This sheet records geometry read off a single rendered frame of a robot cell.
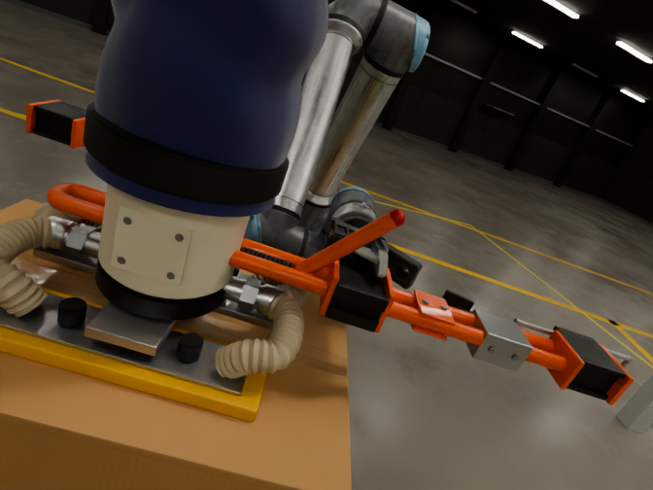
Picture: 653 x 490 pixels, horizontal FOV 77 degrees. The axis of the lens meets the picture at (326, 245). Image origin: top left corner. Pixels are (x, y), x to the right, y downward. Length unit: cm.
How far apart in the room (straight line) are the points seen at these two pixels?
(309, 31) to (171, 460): 44
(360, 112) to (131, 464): 93
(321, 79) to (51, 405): 75
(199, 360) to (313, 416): 16
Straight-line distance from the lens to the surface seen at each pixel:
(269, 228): 83
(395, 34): 107
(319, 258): 54
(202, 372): 52
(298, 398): 57
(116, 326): 53
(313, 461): 52
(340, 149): 120
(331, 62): 98
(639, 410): 356
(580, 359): 67
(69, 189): 62
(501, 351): 62
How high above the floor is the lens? 145
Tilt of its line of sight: 23 degrees down
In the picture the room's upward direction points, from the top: 22 degrees clockwise
